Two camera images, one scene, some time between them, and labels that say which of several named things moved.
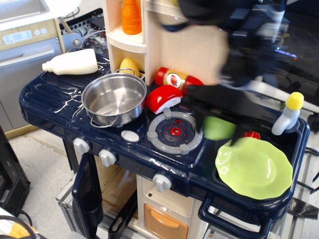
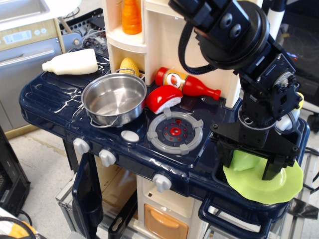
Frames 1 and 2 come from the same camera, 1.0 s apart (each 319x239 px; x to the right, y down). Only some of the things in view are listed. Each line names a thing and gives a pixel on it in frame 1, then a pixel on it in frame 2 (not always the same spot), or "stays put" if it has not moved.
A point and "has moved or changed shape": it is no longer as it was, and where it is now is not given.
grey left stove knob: (81, 146) stays put
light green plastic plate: (254, 168) has moved or changed shape
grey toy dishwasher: (23, 51) stays put
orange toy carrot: (131, 20) stays put
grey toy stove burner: (175, 131) stays put
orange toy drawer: (162, 225) stays put
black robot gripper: (229, 95) to (237, 135)
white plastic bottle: (77, 62) stays put
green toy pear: (216, 128) has moved or changed shape
